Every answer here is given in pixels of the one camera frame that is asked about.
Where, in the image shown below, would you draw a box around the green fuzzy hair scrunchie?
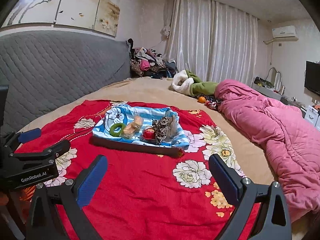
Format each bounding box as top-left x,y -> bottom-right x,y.
109,123 -> 126,137

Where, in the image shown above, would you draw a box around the small bread package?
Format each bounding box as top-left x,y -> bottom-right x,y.
121,122 -> 136,139

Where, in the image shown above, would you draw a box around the red Kinder egg toy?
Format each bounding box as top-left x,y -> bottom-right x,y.
142,127 -> 156,140

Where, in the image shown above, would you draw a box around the leopard print scrunchie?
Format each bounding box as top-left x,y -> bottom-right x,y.
152,116 -> 171,145

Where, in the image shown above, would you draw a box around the large bread package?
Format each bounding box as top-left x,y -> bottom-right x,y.
133,115 -> 144,129

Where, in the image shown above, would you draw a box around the beige sheer scrunchie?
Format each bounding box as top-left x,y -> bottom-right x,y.
168,115 -> 178,138

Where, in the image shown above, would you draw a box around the beige bed sheet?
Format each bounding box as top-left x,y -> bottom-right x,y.
29,78 -> 273,184

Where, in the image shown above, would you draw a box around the grey quilted headboard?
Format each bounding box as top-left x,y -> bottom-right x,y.
1,30 -> 130,134

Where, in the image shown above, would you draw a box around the pink quilted comforter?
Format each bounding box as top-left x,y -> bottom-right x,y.
214,80 -> 319,222

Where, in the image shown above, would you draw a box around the red floral blanket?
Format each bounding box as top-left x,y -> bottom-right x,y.
19,100 -> 235,239

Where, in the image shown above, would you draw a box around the blue striped cartoon tray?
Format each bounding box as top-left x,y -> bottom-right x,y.
92,103 -> 190,158

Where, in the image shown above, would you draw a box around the white drawer cabinet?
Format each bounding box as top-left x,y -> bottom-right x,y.
304,105 -> 320,131

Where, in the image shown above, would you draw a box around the pile of clothes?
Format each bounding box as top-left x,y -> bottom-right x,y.
127,38 -> 178,79

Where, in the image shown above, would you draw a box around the colourful snack wrappers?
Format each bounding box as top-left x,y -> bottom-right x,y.
204,96 -> 222,111

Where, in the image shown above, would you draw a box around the cluttered side desk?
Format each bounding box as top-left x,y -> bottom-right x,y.
251,67 -> 306,110

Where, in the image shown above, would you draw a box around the orange fruit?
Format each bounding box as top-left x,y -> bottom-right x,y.
198,96 -> 206,103

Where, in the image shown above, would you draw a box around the black television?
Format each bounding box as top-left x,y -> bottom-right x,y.
304,61 -> 320,96

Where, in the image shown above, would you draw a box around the green and white garment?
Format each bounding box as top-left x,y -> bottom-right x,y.
171,69 -> 218,96

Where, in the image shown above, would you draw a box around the white striped curtain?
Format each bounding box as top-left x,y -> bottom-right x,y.
163,0 -> 258,85

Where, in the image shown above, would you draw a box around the white air conditioner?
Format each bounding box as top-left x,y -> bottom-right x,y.
263,25 -> 298,45

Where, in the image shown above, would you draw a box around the floral wall painting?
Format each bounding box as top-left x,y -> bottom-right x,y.
3,0 -> 120,37

